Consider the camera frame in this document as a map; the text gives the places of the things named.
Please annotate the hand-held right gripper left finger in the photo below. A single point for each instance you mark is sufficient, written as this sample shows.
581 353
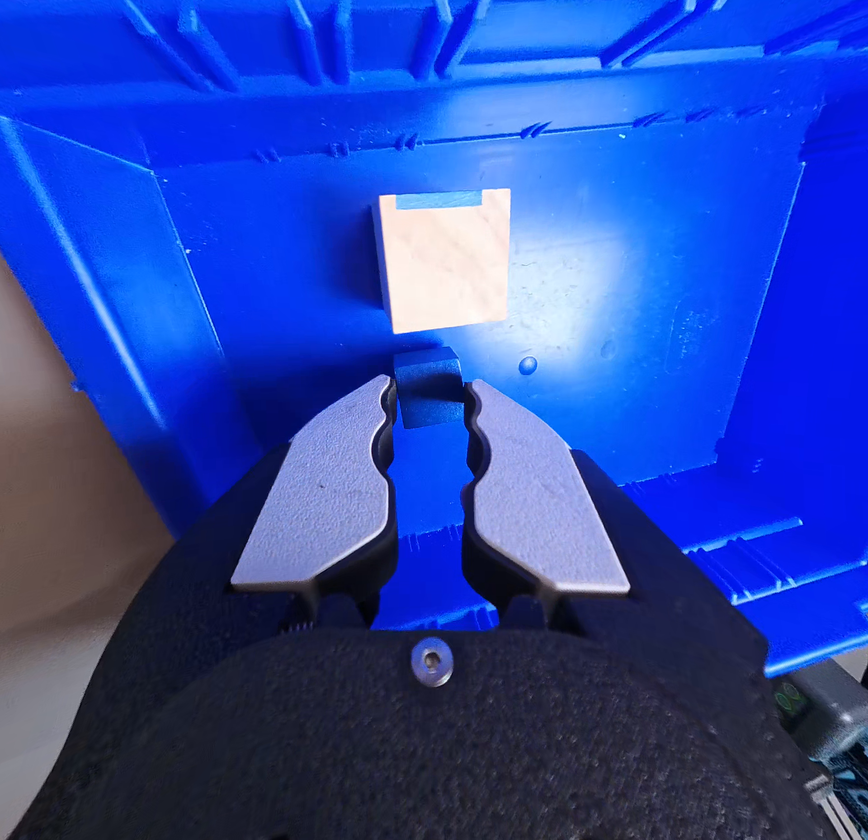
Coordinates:
319 508

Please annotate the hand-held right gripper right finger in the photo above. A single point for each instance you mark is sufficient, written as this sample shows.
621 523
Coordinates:
542 514

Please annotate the grey desk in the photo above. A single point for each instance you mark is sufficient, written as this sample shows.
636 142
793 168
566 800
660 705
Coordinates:
54 481

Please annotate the grey device with green label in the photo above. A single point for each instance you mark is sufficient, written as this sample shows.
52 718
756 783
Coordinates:
827 711

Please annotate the blue plastic bin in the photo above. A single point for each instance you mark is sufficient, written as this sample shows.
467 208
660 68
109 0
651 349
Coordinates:
678 243

